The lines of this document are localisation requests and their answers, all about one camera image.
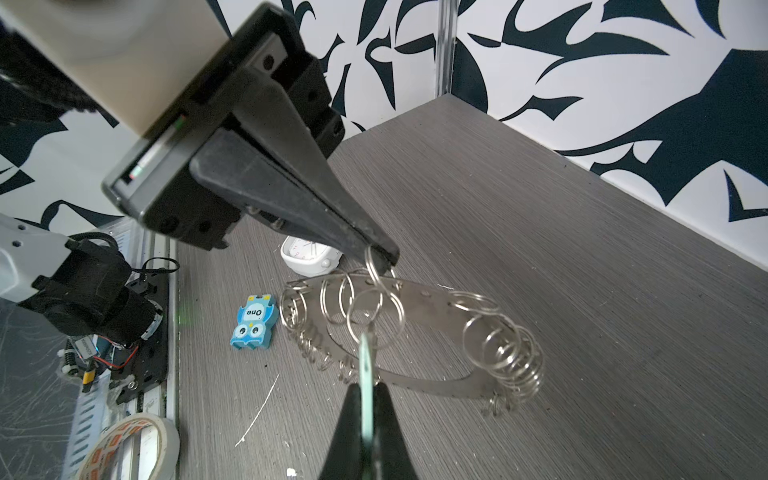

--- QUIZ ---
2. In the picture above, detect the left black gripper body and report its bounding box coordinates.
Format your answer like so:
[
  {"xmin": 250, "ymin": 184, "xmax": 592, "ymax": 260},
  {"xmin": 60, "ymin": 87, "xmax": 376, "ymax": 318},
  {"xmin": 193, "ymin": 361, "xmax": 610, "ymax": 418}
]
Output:
[{"xmin": 102, "ymin": 3, "xmax": 345, "ymax": 250}]

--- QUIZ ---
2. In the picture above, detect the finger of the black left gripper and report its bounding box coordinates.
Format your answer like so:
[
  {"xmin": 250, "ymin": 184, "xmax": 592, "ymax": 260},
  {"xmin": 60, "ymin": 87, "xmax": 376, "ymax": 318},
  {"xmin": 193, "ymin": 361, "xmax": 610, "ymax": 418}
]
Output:
[
  {"xmin": 232, "ymin": 74, "xmax": 400, "ymax": 264},
  {"xmin": 189, "ymin": 128, "xmax": 384, "ymax": 264}
]

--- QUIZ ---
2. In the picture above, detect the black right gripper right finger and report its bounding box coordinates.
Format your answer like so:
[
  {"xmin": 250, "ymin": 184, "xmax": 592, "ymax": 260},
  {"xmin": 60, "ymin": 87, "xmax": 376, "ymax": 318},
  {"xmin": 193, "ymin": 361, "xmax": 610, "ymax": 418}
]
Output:
[{"xmin": 372, "ymin": 383, "xmax": 418, "ymax": 480}]

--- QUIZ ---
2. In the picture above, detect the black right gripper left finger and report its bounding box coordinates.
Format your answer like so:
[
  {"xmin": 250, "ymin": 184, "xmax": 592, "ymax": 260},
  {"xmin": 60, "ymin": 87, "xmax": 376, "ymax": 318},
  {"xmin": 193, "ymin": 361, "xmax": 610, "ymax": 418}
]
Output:
[{"xmin": 318, "ymin": 384, "xmax": 363, "ymax": 480}]

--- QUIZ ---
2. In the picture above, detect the silver keyring with keys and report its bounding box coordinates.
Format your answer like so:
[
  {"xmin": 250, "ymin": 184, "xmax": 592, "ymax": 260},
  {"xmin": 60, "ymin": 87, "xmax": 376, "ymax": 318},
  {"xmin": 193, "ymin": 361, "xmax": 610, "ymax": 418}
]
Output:
[{"xmin": 279, "ymin": 248, "xmax": 545, "ymax": 416}]

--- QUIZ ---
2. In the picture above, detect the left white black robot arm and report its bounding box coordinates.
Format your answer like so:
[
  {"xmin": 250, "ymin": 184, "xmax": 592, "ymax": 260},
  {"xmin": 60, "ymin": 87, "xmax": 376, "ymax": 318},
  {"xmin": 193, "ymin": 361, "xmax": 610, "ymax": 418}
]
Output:
[{"xmin": 1, "ymin": 3, "xmax": 399, "ymax": 345}]

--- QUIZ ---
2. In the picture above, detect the white square clock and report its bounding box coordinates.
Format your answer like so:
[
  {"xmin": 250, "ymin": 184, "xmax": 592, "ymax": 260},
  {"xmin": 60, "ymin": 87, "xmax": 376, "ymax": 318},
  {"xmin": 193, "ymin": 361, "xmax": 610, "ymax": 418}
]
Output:
[{"xmin": 280, "ymin": 236, "xmax": 342, "ymax": 277}]

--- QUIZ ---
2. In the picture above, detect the blue owl eraser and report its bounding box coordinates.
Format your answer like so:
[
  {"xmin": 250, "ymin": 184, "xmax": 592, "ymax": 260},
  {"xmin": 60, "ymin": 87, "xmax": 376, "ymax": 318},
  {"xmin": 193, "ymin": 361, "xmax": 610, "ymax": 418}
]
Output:
[{"xmin": 230, "ymin": 294, "xmax": 278, "ymax": 350}]

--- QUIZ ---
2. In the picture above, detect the clear tape roll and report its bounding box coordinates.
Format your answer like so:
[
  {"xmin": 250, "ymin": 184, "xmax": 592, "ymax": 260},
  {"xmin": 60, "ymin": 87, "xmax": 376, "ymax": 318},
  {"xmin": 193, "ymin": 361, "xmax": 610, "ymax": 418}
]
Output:
[{"xmin": 74, "ymin": 412, "xmax": 181, "ymax": 480}]

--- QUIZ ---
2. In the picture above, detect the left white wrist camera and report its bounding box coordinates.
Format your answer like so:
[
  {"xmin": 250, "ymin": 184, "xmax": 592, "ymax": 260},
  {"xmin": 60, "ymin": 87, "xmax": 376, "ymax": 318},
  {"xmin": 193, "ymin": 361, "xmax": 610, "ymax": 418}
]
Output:
[{"xmin": 1, "ymin": 1, "xmax": 229, "ymax": 134}]

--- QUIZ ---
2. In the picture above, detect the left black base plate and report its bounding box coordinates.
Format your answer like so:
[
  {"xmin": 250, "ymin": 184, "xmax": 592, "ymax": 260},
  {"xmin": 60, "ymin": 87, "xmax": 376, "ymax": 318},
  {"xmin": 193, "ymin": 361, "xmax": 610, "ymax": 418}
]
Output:
[{"xmin": 110, "ymin": 273, "xmax": 170, "ymax": 405}]

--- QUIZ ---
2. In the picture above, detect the white perforated cable duct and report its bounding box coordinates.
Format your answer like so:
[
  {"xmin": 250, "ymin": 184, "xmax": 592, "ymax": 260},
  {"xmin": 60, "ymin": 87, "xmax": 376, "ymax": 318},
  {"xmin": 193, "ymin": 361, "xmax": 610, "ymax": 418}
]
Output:
[{"xmin": 60, "ymin": 388, "xmax": 108, "ymax": 479}]

